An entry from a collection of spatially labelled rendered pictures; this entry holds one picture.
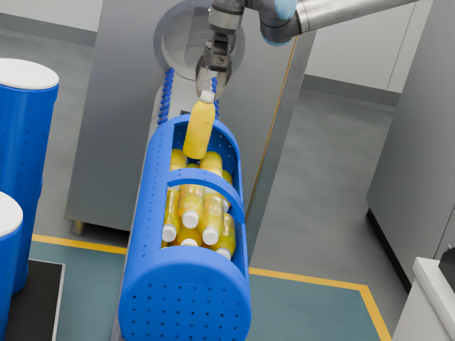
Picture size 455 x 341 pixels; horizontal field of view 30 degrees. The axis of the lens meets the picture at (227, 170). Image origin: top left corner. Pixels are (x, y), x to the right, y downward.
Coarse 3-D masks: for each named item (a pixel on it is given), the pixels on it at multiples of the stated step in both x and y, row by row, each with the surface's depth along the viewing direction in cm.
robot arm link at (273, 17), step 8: (248, 0) 225; (256, 0) 224; (264, 0) 223; (272, 0) 222; (280, 0) 222; (288, 0) 222; (296, 0) 227; (256, 8) 226; (264, 8) 225; (272, 8) 223; (280, 8) 223; (288, 8) 223; (264, 16) 229; (272, 16) 227; (280, 16) 225; (288, 16) 225; (272, 24) 231; (280, 24) 231
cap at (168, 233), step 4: (164, 228) 210; (168, 228) 210; (172, 228) 211; (164, 232) 210; (168, 232) 210; (172, 232) 210; (164, 236) 211; (168, 236) 211; (172, 236) 211; (164, 240) 211; (168, 240) 211; (172, 240) 211
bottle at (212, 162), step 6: (204, 156) 250; (210, 156) 249; (216, 156) 250; (204, 162) 246; (210, 162) 245; (216, 162) 246; (222, 162) 252; (204, 168) 242; (210, 168) 241; (216, 168) 242; (222, 168) 248; (222, 174) 244
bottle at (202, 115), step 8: (200, 104) 240; (208, 104) 240; (192, 112) 241; (200, 112) 239; (208, 112) 239; (192, 120) 241; (200, 120) 240; (208, 120) 240; (192, 128) 242; (200, 128) 241; (208, 128) 242; (192, 136) 242; (200, 136) 242; (208, 136) 243; (184, 144) 246; (192, 144) 243; (200, 144) 243; (184, 152) 246; (192, 152) 244; (200, 152) 245
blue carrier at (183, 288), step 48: (144, 192) 218; (240, 192) 233; (144, 240) 189; (240, 240) 218; (144, 288) 177; (192, 288) 177; (240, 288) 178; (144, 336) 182; (192, 336) 182; (240, 336) 182
